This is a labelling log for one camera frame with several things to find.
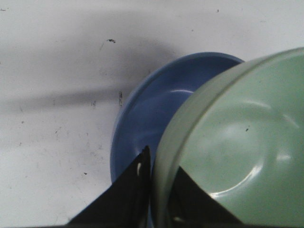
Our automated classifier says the blue bowl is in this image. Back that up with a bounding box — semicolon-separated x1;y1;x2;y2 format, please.
110;52;243;181

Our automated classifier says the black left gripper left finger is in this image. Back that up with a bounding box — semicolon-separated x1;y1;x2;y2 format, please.
68;146;151;226

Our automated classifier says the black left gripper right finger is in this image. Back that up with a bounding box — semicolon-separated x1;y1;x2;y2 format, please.
166;167;243;226

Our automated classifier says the green bowl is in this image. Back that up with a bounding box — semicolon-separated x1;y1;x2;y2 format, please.
152;47;304;228

